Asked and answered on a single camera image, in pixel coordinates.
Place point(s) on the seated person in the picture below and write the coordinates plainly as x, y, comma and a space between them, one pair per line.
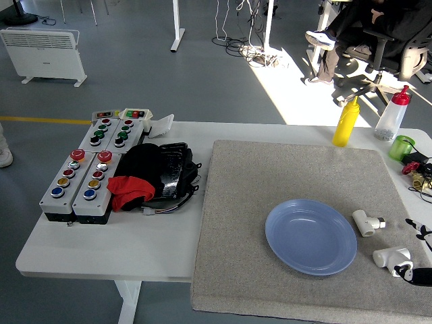
351, 17

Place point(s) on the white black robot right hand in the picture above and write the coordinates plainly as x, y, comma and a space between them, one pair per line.
422, 232

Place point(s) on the cream switch box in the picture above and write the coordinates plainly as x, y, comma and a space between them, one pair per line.
136, 114

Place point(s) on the red cloth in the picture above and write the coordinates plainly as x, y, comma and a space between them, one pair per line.
130, 190

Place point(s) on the person's white shoe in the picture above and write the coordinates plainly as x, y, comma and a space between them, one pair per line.
5, 157

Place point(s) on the three-button control box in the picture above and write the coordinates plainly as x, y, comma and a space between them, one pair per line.
113, 133
89, 130

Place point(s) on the black office chair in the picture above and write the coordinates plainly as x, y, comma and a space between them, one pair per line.
388, 64

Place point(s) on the black power adapter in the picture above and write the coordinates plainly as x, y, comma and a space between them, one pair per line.
416, 157

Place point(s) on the green plastic cup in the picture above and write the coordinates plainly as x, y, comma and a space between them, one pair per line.
400, 148

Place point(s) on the thick white tee pipe fitting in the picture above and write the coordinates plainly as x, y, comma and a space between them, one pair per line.
388, 256

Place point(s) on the blue plate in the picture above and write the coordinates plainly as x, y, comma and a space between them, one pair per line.
310, 239

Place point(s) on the slim white tee pipe fitting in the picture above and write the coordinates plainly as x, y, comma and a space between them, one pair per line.
362, 222

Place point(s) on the five-button control box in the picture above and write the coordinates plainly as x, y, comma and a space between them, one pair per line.
54, 202
84, 206

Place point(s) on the black cloth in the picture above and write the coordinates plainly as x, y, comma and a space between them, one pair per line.
140, 162

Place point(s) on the grey-brown mat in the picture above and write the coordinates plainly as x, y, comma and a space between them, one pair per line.
253, 202

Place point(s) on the yellow squeeze bottle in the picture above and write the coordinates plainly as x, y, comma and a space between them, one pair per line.
345, 126

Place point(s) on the black fan base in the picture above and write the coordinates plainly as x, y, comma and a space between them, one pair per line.
20, 17

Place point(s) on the white table leg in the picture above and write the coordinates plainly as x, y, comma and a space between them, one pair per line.
128, 300

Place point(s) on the white desk leg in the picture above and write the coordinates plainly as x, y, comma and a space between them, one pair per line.
177, 30
320, 20
268, 23

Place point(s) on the small grey switch box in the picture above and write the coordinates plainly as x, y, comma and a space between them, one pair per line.
105, 114

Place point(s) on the white plastic cover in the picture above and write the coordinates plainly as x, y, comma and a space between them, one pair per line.
161, 126

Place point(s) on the white panel heater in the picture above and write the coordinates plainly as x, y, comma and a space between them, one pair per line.
44, 57

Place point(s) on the clear squeeze bottle red cap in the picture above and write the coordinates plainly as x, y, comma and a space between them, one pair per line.
391, 118

